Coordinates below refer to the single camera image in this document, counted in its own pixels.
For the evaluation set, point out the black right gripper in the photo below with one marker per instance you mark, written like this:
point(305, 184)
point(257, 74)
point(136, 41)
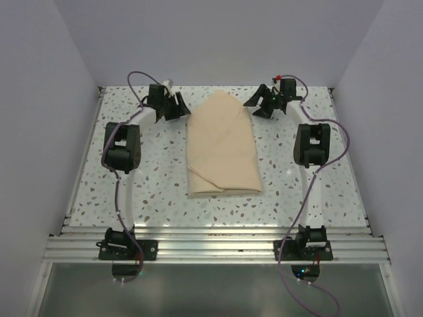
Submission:
point(268, 103)

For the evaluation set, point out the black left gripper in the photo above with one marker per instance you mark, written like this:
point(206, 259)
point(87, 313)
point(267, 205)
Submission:
point(170, 105)

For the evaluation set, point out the beige cloth mat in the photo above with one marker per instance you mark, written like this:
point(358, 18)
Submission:
point(220, 149)

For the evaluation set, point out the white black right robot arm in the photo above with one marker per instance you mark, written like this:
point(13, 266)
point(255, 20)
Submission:
point(311, 152)

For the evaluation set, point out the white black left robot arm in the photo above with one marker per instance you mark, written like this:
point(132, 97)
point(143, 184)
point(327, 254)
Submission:
point(121, 152)

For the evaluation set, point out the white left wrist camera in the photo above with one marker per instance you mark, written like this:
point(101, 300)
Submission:
point(168, 84)

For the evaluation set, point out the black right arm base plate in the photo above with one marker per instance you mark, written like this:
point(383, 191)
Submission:
point(292, 252)

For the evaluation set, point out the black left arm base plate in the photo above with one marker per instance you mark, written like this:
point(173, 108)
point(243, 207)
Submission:
point(114, 252)

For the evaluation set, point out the aluminium rail frame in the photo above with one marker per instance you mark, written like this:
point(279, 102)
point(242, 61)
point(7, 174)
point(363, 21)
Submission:
point(216, 255)

